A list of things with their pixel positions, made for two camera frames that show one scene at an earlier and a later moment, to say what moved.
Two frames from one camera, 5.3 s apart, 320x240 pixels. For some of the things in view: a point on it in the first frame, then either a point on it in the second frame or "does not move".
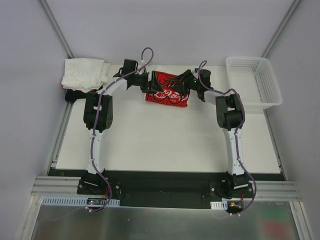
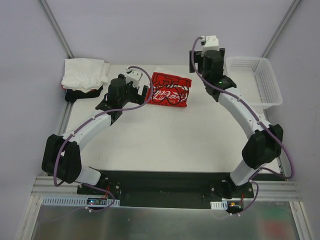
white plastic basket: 255,79 does not move
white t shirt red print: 168,96 does not move
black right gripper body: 185,83 to 194,61
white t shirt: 85,75 does not move
